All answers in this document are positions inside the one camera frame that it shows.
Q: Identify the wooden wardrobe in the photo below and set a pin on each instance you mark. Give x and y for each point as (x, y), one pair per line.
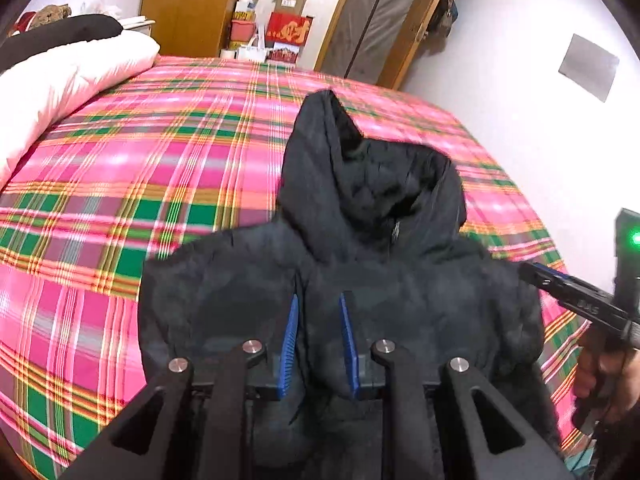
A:
(189, 28)

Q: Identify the red gift box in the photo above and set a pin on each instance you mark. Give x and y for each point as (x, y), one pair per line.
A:
(291, 29)

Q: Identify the brown teddy bear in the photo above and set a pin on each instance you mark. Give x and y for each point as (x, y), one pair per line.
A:
(50, 14)

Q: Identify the black pillow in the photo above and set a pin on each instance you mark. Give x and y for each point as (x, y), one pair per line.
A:
(20, 47)

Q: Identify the brown cardboard box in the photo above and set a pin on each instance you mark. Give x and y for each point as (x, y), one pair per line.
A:
(293, 7)

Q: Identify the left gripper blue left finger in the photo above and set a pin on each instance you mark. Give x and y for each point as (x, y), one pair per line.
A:
(288, 349)

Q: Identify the person's right hand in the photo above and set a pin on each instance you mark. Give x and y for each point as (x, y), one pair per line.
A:
(619, 364)

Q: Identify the grey wall panel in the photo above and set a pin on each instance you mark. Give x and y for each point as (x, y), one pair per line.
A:
(590, 66)

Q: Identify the pink plaid bed sheet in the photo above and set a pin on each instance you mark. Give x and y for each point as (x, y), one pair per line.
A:
(189, 146)

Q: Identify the white plastic bag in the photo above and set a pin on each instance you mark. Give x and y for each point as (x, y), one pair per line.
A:
(255, 50)

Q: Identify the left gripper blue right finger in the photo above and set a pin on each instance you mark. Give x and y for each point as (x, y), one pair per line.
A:
(350, 351)

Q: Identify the hanging bag on door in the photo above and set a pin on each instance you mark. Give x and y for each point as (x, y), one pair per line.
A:
(440, 25)

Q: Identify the wooden door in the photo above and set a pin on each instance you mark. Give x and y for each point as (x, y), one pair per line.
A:
(374, 41)

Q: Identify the stacked red snack boxes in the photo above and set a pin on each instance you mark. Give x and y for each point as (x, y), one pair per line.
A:
(243, 22)

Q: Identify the black puffer jacket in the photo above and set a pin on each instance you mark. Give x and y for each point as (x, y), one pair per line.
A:
(366, 238)

